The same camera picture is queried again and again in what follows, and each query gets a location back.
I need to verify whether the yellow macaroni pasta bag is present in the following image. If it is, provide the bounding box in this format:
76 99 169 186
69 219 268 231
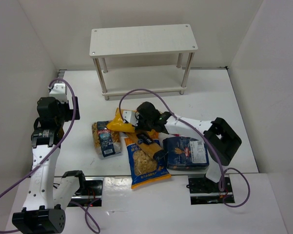
106 108 135 133

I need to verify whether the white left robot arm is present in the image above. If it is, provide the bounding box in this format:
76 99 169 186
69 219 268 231
12 97 85 234

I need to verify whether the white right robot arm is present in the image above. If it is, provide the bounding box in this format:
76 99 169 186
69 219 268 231
134 102 242 191

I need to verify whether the blue orange shell pasta bag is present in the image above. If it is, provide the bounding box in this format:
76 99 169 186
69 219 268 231
124 137 171 189

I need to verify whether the Agnesi fusilli pasta bag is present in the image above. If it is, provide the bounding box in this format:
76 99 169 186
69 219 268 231
92 120 122 158

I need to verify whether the dark blue pasta box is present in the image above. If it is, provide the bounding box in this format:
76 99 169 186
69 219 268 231
163 136 209 170

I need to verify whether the white two-tier shelf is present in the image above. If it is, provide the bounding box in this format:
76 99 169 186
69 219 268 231
89 24 198 100

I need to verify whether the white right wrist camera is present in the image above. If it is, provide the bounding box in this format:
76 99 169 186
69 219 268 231
122 110 139 127

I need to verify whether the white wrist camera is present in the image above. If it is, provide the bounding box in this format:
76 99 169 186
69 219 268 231
49 83 68 103
122 110 139 127

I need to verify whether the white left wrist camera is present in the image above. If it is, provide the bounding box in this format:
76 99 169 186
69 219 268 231
49 83 68 103

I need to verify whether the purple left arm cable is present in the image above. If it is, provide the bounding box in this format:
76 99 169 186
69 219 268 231
0 79 101 234

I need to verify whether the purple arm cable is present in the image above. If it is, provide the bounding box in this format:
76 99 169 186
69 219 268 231
0 79 101 234
118 89 251 208

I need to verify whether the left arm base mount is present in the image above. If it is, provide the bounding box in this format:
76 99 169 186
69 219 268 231
71 176 103 208

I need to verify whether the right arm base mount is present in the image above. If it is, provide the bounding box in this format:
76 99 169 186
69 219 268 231
186 176 235 205

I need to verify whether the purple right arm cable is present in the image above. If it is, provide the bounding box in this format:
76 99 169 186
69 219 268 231
118 89 251 208

